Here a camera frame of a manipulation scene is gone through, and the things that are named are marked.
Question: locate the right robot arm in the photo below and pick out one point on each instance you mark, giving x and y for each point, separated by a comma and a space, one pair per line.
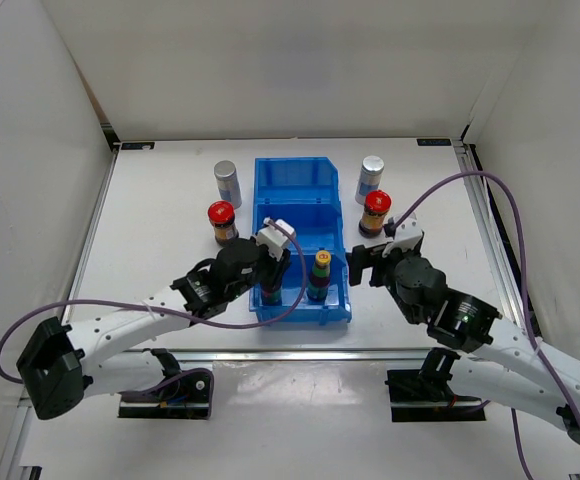
481, 352

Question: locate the left side aluminium rail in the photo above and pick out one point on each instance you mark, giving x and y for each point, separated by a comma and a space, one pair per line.
10, 467

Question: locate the yellow-cap sauce bottle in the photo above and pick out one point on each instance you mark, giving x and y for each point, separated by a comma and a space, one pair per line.
271, 293
319, 278

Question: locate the black corner label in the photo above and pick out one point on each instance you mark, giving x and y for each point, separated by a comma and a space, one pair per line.
137, 146
433, 142

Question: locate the blue bin far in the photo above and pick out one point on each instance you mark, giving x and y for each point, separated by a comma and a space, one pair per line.
293, 180

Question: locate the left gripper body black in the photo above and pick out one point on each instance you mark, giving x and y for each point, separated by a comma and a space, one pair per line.
268, 271

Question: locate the silver-capped spice shaker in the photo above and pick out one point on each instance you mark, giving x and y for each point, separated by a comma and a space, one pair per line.
371, 171
227, 183

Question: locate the blue bin middle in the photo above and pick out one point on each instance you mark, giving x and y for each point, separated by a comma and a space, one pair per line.
318, 225

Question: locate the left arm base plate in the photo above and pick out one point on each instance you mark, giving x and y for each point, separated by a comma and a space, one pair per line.
188, 397

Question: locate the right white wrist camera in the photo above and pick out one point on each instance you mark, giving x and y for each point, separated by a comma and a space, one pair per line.
405, 236

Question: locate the red-lid sauce jar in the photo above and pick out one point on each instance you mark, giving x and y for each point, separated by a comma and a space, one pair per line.
221, 215
377, 205

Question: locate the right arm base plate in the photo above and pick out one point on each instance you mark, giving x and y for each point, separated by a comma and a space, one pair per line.
413, 400

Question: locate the right side aluminium rail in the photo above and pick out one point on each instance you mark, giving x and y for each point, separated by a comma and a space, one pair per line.
478, 182

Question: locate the right silver-capped spice shaker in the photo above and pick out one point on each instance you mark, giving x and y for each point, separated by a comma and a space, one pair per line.
371, 171

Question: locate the blue bin near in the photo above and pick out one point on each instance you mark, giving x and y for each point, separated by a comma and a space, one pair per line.
335, 307

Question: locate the left black corner label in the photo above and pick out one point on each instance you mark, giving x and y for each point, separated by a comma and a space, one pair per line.
137, 146

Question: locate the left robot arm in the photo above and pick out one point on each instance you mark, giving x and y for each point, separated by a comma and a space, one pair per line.
63, 364

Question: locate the right black corner label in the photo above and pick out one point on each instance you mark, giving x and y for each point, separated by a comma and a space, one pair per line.
433, 142

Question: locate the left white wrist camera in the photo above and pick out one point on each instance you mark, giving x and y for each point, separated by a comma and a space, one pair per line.
276, 235

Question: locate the aluminium table edge rail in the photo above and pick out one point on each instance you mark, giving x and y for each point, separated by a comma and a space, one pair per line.
299, 355

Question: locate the blue bin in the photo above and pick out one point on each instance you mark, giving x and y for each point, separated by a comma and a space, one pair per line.
335, 307
293, 180
318, 225

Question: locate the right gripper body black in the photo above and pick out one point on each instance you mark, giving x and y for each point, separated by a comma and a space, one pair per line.
383, 267

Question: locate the left silver-capped spice shaker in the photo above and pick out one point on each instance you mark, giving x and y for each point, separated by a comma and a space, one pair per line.
227, 183

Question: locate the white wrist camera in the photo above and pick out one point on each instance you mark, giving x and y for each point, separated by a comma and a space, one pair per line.
276, 235
405, 236

